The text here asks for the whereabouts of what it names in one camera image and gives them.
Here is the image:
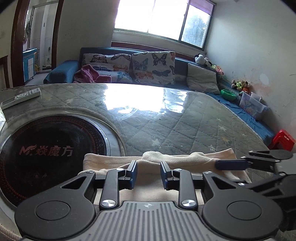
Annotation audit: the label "grey pillow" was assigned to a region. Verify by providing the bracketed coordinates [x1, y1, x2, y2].
[186, 63, 221, 95]

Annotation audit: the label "blue corner sofa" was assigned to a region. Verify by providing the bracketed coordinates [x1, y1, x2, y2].
[43, 47, 275, 146]

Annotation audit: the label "brown wooden door frame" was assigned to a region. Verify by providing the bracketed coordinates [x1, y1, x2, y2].
[11, 0, 65, 87]

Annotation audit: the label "dark wooden furniture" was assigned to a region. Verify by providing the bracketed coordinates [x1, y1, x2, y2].
[0, 55, 11, 88]

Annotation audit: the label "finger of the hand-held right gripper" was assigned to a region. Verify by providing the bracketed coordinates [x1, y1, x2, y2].
[231, 173, 293, 202]
[216, 149, 296, 172]

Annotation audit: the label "black round induction cooker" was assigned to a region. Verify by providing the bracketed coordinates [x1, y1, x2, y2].
[0, 115, 110, 208]

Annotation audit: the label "window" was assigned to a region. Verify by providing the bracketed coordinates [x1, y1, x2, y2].
[113, 0, 214, 50]

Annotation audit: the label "pink cloth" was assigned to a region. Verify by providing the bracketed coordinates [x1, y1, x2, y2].
[73, 64, 100, 83]

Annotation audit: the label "blue cabinet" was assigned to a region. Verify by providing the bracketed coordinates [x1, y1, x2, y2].
[23, 47, 38, 81]

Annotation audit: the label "red plastic stool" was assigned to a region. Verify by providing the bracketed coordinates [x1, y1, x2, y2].
[269, 130, 295, 152]

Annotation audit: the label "large butterfly print pillow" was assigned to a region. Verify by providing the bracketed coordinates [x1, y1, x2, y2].
[131, 51, 176, 85]

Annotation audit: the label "blue sofa cloth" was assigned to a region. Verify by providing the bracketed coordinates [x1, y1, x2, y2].
[206, 91, 275, 145]

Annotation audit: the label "green bowl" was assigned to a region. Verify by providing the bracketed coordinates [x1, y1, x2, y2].
[220, 89, 237, 100]

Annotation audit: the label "hanging towel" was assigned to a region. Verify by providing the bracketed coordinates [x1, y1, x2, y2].
[23, 20, 33, 44]

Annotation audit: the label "small stuffed toys pile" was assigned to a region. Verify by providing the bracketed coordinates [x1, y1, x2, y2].
[231, 79, 250, 92]

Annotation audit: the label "cream pants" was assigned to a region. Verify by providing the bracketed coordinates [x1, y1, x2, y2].
[83, 148, 251, 202]

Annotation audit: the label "round quilted glass-top table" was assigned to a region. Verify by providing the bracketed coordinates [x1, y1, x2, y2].
[0, 83, 270, 241]

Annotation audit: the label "white remote control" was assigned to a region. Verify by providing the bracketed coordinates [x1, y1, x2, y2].
[1, 88, 41, 110]

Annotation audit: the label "colourful plush toy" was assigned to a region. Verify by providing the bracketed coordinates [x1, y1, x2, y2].
[211, 65, 224, 76]

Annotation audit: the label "panda plush toy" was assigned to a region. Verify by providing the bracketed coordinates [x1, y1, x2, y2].
[194, 54, 212, 68]

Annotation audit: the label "long butterfly print pillow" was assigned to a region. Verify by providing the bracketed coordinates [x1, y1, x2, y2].
[82, 53, 133, 84]

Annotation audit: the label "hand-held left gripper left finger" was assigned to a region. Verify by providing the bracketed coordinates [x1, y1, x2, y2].
[60, 160, 138, 209]

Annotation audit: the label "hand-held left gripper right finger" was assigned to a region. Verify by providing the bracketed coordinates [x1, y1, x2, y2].
[160, 160, 238, 210]

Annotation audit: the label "clear plastic storage box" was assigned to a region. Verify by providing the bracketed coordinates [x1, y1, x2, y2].
[239, 91, 270, 120]

